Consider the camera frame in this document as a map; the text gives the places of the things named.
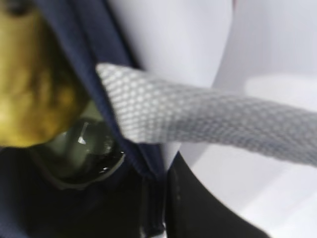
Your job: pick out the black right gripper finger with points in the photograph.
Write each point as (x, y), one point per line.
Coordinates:
(193, 212)

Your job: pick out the green lidded glass container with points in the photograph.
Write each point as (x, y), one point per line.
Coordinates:
(85, 154)

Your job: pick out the navy blue lunch bag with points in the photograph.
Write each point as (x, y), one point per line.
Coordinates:
(167, 76)

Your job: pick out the yellow pear-shaped fruit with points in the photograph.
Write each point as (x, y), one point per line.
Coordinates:
(40, 94)

